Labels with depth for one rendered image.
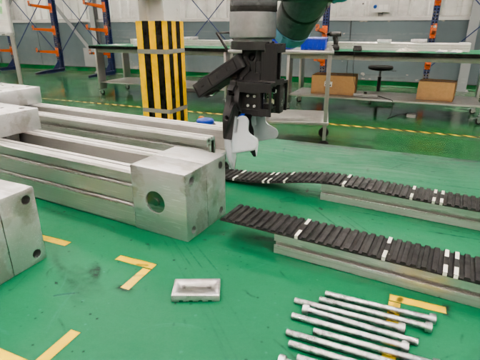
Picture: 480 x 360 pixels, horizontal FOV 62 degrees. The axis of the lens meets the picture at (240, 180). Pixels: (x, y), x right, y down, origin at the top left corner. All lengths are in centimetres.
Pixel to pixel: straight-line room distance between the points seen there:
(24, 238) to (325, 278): 35
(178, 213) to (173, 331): 18
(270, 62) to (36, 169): 41
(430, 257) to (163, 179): 33
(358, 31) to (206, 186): 773
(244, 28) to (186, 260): 36
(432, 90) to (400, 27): 290
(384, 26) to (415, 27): 52
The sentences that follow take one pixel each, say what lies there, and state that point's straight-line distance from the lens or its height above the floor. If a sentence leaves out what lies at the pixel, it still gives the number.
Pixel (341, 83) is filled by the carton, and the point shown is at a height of 37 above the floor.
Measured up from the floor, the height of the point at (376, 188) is 82.
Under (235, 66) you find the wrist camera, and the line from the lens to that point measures 68.
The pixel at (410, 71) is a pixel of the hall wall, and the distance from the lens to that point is 817.
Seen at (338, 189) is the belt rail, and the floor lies 80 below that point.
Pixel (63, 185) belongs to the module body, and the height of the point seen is 81.
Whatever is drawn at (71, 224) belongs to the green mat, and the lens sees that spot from 63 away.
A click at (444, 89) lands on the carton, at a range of 541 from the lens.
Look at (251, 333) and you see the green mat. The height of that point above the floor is 78.
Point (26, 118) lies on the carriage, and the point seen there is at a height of 89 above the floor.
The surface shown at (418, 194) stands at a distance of 65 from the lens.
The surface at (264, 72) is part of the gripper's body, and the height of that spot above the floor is 98.
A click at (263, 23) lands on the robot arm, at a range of 65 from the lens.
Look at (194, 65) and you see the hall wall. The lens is 937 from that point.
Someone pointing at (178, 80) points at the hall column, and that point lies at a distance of 398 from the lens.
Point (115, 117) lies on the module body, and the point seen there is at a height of 86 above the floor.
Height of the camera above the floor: 105
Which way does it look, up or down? 21 degrees down
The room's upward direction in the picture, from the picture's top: straight up
